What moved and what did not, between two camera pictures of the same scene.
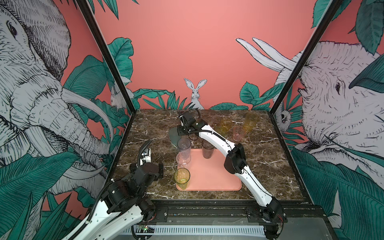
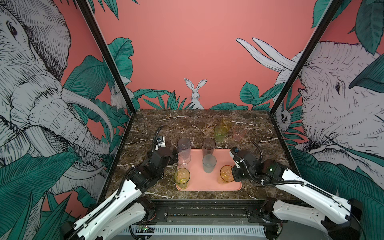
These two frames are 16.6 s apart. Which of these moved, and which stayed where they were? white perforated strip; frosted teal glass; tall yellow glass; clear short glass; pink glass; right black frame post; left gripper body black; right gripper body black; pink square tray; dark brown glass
Moved: tall yellow glass; frosted teal glass; right gripper body black; left gripper body black
Stayed: pink square tray; clear short glass; white perforated strip; right black frame post; dark brown glass; pink glass
